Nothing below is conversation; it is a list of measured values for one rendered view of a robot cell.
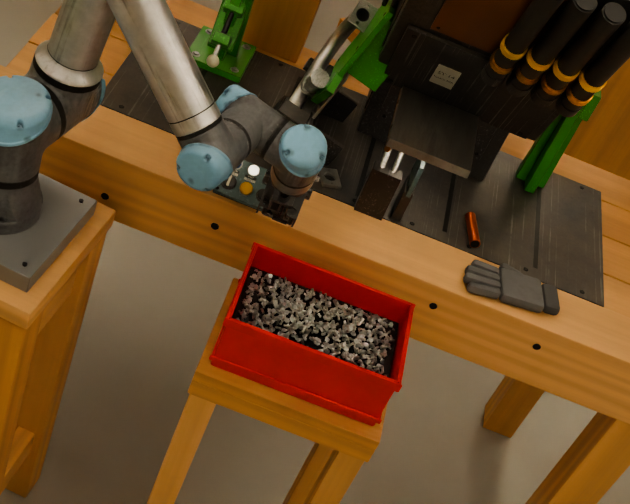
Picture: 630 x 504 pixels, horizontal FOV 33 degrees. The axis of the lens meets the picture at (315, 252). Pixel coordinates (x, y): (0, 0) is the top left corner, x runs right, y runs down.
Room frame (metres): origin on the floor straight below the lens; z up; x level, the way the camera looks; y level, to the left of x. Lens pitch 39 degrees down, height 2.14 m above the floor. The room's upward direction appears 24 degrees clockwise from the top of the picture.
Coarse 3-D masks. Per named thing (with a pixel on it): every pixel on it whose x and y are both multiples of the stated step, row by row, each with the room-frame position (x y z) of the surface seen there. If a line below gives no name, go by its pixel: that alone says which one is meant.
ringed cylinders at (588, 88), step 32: (544, 0) 1.56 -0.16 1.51; (576, 0) 1.57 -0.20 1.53; (512, 32) 1.64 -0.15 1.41; (608, 32) 1.58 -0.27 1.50; (512, 64) 1.67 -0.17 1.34; (544, 64) 1.65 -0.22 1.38; (576, 64) 1.63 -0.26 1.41; (608, 64) 1.62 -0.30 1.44; (544, 96) 1.70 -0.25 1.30; (576, 96) 1.68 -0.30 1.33
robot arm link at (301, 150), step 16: (288, 128) 1.39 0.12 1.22; (304, 128) 1.38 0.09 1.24; (272, 144) 1.37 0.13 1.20; (288, 144) 1.35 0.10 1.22; (304, 144) 1.36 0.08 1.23; (320, 144) 1.37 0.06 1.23; (272, 160) 1.37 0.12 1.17; (288, 160) 1.34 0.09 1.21; (304, 160) 1.35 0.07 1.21; (320, 160) 1.36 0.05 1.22; (288, 176) 1.37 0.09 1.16; (304, 176) 1.36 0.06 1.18
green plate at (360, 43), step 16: (384, 16) 1.81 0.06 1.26; (368, 32) 1.83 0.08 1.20; (384, 32) 1.82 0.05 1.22; (352, 48) 1.86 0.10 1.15; (368, 48) 1.82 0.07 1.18; (336, 64) 1.89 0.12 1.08; (352, 64) 1.81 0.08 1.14; (368, 64) 1.82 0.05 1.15; (384, 64) 1.82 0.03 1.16; (368, 80) 1.82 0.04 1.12; (384, 80) 1.83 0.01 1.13
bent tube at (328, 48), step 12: (360, 0) 1.91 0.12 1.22; (360, 12) 1.93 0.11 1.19; (372, 12) 1.91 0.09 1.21; (348, 24) 1.93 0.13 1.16; (360, 24) 1.88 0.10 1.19; (336, 36) 1.95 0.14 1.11; (348, 36) 1.96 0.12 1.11; (324, 48) 1.95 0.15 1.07; (336, 48) 1.95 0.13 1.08; (324, 60) 1.93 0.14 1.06; (300, 84) 1.88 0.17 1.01; (300, 96) 1.86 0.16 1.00
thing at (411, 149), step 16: (400, 96) 1.80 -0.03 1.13; (416, 96) 1.82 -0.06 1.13; (400, 112) 1.74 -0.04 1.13; (416, 112) 1.76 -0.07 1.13; (432, 112) 1.79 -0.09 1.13; (448, 112) 1.81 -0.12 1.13; (464, 112) 1.84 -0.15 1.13; (400, 128) 1.69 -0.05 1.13; (416, 128) 1.71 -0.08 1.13; (432, 128) 1.73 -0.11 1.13; (448, 128) 1.76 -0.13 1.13; (464, 128) 1.78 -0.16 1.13; (400, 144) 1.64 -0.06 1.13; (416, 144) 1.66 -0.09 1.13; (432, 144) 1.68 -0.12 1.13; (448, 144) 1.71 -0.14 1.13; (464, 144) 1.73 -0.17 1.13; (432, 160) 1.65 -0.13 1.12; (448, 160) 1.65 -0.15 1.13; (464, 160) 1.68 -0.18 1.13; (464, 176) 1.65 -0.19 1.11
